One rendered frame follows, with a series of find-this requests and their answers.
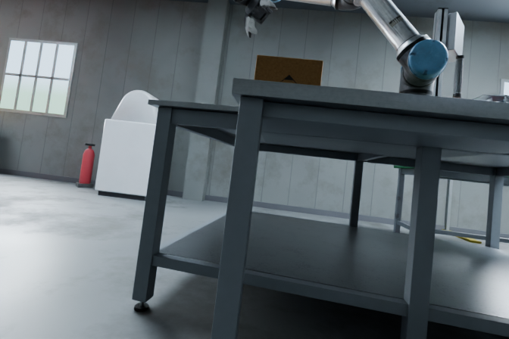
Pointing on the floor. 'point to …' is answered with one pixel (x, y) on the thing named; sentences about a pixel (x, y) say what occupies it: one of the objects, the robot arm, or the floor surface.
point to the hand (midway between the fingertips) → (260, 23)
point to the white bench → (444, 178)
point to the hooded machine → (127, 148)
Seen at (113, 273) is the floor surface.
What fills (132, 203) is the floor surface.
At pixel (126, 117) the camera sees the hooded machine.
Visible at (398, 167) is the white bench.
